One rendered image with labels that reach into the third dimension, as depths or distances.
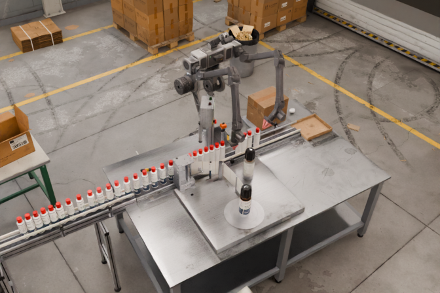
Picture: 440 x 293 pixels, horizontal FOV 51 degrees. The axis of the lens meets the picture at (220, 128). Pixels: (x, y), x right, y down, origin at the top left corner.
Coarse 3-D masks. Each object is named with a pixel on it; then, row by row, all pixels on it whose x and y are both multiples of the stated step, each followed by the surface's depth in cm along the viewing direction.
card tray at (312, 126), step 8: (296, 120) 441; (304, 120) 448; (312, 120) 448; (320, 120) 447; (296, 128) 438; (304, 128) 438; (312, 128) 438; (320, 128) 439; (328, 128) 439; (304, 136) 429; (312, 136) 424
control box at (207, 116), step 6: (204, 96) 364; (204, 102) 358; (204, 108) 352; (210, 108) 352; (204, 114) 356; (210, 114) 355; (204, 120) 359; (210, 120) 359; (204, 126) 363; (210, 126) 363
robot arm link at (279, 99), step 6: (276, 60) 390; (276, 66) 391; (282, 66) 393; (276, 72) 393; (282, 72) 393; (276, 78) 393; (282, 78) 392; (276, 84) 393; (282, 84) 392; (276, 90) 393; (282, 90) 392; (276, 96) 393; (282, 96) 392; (276, 102) 392; (282, 102) 394; (282, 108) 394
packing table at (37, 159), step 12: (36, 144) 419; (24, 156) 405; (36, 156) 406; (0, 168) 393; (12, 168) 394; (24, 168) 394; (36, 168) 405; (0, 180) 383; (36, 180) 464; (48, 180) 419; (24, 192) 453; (48, 192) 427
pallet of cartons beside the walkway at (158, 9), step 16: (112, 0) 729; (128, 0) 687; (144, 0) 651; (160, 0) 662; (176, 0) 682; (128, 16) 710; (144, 16) 670; (160, 16) 677; (176, 16) 697; (192, 16) 717; (128, 32) 752; (144, 32) 689; (160, 32) 692; (176, 32) 712; (192, 32) 732; (144, 48) 714
